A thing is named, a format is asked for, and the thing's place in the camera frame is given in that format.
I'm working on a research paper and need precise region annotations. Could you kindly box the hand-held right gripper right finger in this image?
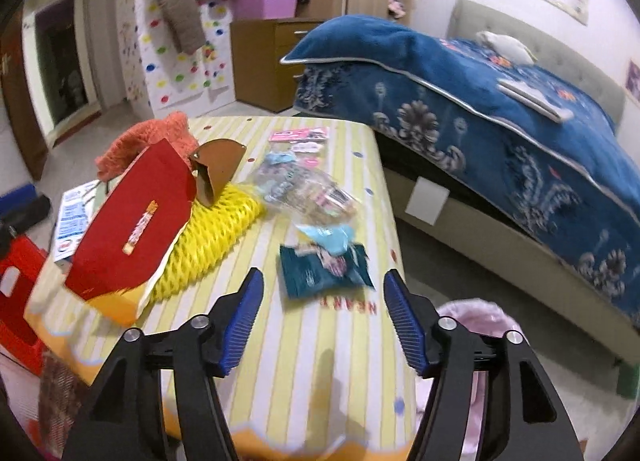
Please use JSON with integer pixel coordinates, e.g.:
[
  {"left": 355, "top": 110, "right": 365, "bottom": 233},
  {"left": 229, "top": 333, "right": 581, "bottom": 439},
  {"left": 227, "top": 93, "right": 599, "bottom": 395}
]
[{"left": 384, "top": 269, "right": 586, "bottom": 461}]

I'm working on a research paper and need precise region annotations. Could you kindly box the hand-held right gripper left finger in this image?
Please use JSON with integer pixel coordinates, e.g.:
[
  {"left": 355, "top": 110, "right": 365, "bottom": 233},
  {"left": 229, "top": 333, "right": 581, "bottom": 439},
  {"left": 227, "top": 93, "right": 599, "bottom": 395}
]
[{"left": 60, "top": 268, "right": 265, "bottom": 461}]

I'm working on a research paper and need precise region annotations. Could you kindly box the trash bin with pink bag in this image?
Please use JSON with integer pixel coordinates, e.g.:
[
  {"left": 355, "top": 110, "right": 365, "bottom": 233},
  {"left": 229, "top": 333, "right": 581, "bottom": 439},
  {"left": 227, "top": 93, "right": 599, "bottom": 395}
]
[{"left": 414, "top": 298, "right": 525, "bottom": 461}]

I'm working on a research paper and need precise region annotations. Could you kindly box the teal snack packet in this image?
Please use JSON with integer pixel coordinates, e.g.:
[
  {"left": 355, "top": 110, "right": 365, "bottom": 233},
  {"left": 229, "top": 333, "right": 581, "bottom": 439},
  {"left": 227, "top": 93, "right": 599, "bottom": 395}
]
[{"left": 278, "top": 241, "right": 377, "bottom": 300}]

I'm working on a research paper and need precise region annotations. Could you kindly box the brown cardboard piece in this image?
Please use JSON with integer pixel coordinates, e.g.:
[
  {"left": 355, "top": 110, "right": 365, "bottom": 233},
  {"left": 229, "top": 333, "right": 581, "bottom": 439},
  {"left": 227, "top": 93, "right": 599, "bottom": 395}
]
[{"left": 187, "top": 138, "right": 248, "bottom": 206}]

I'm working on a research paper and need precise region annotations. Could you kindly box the white tissue packet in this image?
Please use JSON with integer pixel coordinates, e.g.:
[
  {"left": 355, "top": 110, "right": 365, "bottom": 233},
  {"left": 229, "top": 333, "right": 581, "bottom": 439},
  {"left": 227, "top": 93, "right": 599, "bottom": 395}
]
[{"left": 49, "top": 180, "right": 103, "bottom": 263}]

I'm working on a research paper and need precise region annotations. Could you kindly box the yellow striped tablecloth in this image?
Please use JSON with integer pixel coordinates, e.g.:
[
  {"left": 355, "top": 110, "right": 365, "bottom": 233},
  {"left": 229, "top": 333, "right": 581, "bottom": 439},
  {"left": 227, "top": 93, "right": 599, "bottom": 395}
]
[{"left": 24, "top": 116, "right": 420, "bottom": 448}]

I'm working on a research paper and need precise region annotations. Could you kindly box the yellow foam net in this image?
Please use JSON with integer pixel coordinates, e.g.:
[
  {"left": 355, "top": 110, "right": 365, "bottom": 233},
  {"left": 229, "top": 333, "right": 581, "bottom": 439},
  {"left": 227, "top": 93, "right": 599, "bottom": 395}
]
[{"left": 149, "top": 180, "right": 268, "bottom": 303}]

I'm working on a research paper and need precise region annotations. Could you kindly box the grey upholstered bed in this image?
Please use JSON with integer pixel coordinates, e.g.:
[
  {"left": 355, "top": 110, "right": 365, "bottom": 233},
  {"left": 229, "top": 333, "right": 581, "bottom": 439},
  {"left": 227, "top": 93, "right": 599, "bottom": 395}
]
[{"left": 374, "top": 0, "right": 640, "bottom": 368}]

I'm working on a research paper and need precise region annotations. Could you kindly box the light blue wrapper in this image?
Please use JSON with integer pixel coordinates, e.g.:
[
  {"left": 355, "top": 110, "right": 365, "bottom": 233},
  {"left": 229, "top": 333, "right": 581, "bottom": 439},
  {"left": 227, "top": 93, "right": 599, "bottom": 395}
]
[{"left": 295, "top": 222, "right": 355, "bottom": 256}]

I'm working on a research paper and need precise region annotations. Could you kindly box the white foam sheet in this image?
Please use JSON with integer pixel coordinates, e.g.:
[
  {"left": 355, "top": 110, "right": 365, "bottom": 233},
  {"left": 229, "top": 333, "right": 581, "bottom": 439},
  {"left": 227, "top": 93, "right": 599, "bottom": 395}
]
[{"left": 404, "top": 177, "right": 449, "bottom": 224}]

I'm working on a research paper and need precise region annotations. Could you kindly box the clear plastic wrapper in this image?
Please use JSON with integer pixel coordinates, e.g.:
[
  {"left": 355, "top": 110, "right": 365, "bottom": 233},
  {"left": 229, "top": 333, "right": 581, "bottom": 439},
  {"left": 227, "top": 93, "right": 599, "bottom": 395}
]
[{"left": 244, "top": 151, "right": 360, "bottom": 228}]

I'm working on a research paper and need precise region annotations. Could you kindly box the red cardboard box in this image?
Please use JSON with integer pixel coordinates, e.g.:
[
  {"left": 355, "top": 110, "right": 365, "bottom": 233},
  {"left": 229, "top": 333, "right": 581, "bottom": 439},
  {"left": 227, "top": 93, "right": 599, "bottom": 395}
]
[{"left": 24, "top": 138, "right": 197, "bottom": 328}]

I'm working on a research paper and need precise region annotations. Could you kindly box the pink printed packet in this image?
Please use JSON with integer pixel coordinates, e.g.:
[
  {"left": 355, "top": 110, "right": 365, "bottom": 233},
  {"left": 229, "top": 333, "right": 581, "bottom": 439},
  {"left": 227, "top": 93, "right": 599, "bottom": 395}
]
[{"left": 269, "top": 127, "right": 331, "bottom": 156}]

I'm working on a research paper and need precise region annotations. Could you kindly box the red plaid cloth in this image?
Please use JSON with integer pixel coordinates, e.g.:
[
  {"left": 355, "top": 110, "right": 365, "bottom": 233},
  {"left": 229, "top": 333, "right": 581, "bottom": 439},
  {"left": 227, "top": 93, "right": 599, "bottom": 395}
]
[{"left": 37, "top": 350, "right": 98, "bottom": 449}]

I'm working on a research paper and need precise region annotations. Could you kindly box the orange fuzzy cloth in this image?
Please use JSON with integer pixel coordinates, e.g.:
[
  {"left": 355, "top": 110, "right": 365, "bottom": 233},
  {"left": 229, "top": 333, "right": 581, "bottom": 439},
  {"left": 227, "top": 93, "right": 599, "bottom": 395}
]
[{"left": 95, "top": 111, "right": 200, "bottom": 182}]

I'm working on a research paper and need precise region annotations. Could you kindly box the red plastic stool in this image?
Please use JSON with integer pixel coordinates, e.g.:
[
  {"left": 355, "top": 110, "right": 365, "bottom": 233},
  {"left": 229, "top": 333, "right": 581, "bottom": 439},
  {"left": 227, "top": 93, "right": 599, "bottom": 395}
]
[{"left": 0, "top": 235, "right": 50, "bottom": 377}]

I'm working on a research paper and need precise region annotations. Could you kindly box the green box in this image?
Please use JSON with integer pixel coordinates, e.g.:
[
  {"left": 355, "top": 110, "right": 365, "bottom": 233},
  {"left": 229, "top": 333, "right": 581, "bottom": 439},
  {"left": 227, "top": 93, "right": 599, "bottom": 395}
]
[{"left": 616, "top": 360, "right": 640, "bottom": 398}]

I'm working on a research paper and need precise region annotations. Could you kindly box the blue patterned blanket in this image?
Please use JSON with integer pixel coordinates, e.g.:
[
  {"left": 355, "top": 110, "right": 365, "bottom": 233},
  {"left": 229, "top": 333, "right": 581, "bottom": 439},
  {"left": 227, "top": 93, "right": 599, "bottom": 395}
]
[{"left": 280, "top": 15, "right": 640, "bottom": 328}]

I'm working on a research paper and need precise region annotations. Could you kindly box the black bag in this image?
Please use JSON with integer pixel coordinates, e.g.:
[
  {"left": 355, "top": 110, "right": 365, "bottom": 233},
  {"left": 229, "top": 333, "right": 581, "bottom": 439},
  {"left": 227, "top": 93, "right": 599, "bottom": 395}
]
[{"left": 0, "top": 195, "right": 52, "bottom": 244}]

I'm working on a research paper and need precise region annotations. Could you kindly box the white dotted fabric wardrobe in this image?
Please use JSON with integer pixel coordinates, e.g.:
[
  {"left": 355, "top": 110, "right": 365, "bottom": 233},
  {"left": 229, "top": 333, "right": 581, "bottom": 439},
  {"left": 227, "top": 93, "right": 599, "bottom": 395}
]
[{"left": 117, "top": 0, "right": 237, "bottom": 110}]

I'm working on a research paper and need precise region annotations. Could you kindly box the wooden cabinet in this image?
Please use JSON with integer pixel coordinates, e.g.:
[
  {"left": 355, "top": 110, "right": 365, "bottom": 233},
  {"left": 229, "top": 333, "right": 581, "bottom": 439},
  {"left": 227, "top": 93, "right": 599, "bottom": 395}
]
[{"left": 230, "top": 18, "right": 327, "bottom": 114}]

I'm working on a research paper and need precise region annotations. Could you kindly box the grey folded item on bed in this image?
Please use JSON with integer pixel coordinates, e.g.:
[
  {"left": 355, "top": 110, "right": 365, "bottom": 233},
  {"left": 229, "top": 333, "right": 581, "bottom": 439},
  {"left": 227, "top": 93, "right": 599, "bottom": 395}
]
[{"left": 497, "top": 78, "right": 575, "bottom": 122}]

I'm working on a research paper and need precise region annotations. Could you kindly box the brown wooden door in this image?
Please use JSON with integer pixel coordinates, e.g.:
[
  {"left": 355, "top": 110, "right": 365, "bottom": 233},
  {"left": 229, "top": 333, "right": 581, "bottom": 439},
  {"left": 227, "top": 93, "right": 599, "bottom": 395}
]
[{"left": 0, "top": 16, "right": 52, "bottom": 182}]

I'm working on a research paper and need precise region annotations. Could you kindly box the purple storage box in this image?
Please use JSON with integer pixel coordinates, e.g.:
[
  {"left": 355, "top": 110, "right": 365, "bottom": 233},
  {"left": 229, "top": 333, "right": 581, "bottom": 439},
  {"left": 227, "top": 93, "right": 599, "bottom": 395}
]
[{"left": 227, "top": 0, "right": 301, "bottom": 22}]

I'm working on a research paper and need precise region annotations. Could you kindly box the small purple wall picture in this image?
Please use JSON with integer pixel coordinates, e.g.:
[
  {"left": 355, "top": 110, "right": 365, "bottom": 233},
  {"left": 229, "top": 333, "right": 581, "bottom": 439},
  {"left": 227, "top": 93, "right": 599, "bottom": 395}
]
[{"left": 624, "top": 58, "right": 640, "bottom": 104}]

